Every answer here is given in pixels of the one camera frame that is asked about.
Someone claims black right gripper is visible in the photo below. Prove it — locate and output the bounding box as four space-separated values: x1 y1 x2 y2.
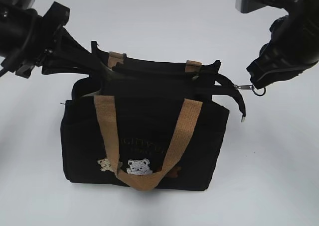
211 40 309 122

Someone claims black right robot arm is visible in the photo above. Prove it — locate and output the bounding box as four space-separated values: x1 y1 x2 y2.
42 0 319 118

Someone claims black canvas tote bag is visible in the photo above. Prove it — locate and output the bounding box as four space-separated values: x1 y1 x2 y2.
59 40 230 192

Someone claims silver zipper pull clasp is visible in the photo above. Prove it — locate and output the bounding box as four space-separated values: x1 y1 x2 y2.
234 84 266 97

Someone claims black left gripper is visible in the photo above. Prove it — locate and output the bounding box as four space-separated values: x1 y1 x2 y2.
15 2 120 92

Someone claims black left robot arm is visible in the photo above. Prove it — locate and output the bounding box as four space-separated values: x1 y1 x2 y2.
0 0 113 78

